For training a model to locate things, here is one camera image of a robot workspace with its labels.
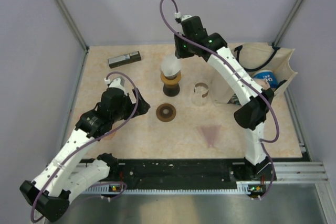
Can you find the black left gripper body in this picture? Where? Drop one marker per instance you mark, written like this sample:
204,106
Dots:
127,106

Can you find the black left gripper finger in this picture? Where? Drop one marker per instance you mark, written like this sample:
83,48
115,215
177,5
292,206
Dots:
129,116
142,107

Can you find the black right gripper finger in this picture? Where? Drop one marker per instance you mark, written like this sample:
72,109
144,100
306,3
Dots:
179,45
191,50

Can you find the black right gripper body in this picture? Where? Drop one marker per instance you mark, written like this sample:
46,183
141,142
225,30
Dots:
188,44

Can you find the white paper coffee filter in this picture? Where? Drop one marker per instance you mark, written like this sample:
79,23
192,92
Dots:
170,62

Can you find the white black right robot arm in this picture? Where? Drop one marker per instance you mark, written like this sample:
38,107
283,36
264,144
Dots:
254,99

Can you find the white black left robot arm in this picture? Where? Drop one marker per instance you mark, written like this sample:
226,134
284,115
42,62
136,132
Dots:
52,191

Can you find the pink glass dripper cone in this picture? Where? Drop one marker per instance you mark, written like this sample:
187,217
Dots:
210,133

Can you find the black carafe with red lid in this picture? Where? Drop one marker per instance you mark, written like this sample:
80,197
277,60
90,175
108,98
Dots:
171,90

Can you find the black rectangular box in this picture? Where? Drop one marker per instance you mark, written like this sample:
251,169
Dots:
124,59

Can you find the clear glass beaker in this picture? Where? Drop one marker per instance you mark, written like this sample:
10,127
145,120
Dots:
200,93

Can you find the beige canvas tote bag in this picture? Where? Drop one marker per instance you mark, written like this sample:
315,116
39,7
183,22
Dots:
255,56

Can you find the blue white packet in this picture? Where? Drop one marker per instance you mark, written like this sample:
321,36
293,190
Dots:
268,76

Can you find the right corner aluminium post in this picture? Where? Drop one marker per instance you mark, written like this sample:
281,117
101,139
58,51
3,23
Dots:
288,22

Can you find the corner aluminium post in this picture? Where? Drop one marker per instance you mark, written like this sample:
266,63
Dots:
71,24
288,22

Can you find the left corner aluminium post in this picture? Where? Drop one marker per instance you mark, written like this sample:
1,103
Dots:
71,24

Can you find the grey cable duct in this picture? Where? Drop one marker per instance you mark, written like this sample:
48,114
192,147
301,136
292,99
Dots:
240,188

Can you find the aluminium frame rail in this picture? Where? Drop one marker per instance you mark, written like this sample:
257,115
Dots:
292,172

